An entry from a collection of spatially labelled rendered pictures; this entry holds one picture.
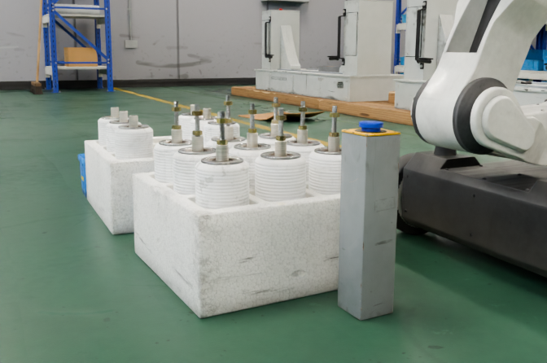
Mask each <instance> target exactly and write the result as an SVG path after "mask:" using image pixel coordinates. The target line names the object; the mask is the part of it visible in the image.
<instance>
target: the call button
mask: <svg viewBox="0 0 547 363"><path fill-rule="evenodd" d="M359 127H361V131H366V132H378V131H381V128H382V127H383V122H382V121H376V120H363V121H360V122H359Z"/></svg>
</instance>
